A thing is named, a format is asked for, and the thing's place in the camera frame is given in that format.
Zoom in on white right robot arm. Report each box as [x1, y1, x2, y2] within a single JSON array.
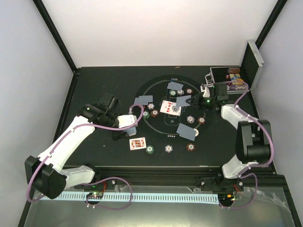
[[186, 83, 274, 191]]

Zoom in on white slotted cable duct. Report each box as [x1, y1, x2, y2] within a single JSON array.
[[55, 191, 219, 205]]

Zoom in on aluminium poker case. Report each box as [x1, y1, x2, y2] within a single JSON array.
[[205, 40, 265, 94]]

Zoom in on black left motor block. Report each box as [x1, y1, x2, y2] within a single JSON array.
[[98, 93, 119, 113]]

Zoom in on brown chips row in case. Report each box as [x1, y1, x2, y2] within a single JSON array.
[[228, 67, 241, 74]]

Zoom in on blue face-down community card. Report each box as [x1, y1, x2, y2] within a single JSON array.
[[176, 95, 191, 107]]

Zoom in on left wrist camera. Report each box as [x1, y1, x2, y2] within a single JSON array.
[[117, 114, 137, 128]]

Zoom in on purple chips row in case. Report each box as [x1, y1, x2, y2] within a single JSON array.
[[227, 84, 247, 91]]

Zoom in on nine of hearts card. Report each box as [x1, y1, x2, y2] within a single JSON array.
[[160, 100, 178, 115]]

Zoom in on black aluminium rail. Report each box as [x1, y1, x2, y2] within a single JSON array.
[[96, 166, 289, 190]]

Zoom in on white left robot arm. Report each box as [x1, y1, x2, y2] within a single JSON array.
[[25, 103, 119, 202]]

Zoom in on red poker chip stack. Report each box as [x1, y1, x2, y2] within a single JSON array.
[[186, 143, 195, 151]]

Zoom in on card boxes in case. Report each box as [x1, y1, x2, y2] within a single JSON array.
[[229, 73, 244, 84]]

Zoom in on ace of spades card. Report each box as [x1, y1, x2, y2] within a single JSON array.
[[170, 106, 182, 116]]

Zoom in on green poker chip stack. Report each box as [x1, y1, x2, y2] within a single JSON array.
[[146, 145, 154, 154]]

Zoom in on round black poker mat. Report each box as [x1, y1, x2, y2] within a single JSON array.
[[136, 75, 214, 143]]

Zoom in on blue poker chip stack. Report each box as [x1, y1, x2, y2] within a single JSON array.
[[165, 145, 173, 153]]

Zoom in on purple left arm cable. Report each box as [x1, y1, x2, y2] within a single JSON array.
[[26, 103, 144, 210]]

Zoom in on king of hearts card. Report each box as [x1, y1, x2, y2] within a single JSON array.
[[129, 137, 146, 150]]

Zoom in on white dealer button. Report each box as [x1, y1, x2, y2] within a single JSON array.
[[194, 128, 199, 137]]

